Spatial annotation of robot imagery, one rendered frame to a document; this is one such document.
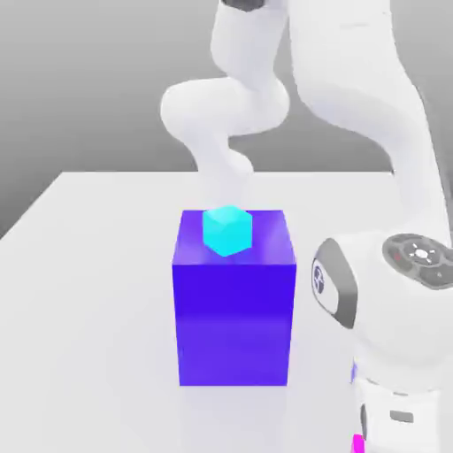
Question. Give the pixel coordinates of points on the large blue box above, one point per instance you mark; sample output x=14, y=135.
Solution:
x=233, y=318

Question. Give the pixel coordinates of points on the small cyan cube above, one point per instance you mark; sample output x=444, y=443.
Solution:
x=226, y=230

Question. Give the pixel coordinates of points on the small magenta cube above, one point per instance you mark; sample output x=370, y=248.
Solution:
x=357, y=444

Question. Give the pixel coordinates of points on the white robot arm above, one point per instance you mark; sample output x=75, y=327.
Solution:
x=357, y=88

